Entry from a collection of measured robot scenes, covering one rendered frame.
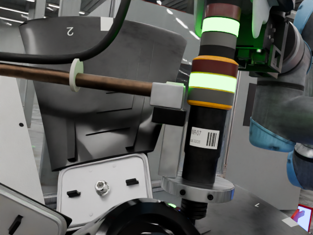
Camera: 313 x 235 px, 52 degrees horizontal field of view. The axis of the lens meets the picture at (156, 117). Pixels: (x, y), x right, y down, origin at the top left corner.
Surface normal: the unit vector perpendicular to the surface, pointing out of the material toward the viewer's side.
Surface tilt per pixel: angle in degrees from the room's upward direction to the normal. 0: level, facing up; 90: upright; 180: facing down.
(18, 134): 50
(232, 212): 9
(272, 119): 92
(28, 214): 94
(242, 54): 89
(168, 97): 90
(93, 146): 54
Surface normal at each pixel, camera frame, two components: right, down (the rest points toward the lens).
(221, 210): 0.15, -0.97
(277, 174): 0.42, 0.11
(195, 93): -0.75, -0.07
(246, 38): -0.54, -0.04
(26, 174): 0.65, -0.53
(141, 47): 0.14, -0.66
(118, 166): -0.16, -0.58
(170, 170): -0.14, 0.04
